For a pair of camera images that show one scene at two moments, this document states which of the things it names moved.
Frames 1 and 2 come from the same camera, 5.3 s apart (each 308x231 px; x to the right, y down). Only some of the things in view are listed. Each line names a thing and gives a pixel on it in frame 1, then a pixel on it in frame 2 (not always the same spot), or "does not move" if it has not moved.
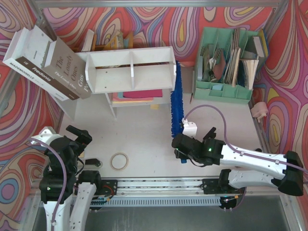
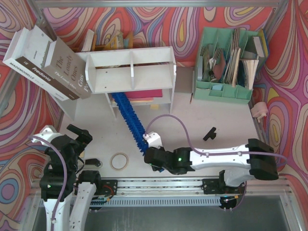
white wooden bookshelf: [133, 76] does not move
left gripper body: [82, 137] does not move
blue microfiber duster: [177, 106] → [133, 121]
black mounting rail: [162, 186] does not move
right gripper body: [181, 143] → [149, 156]
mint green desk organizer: [228, 62] does not move
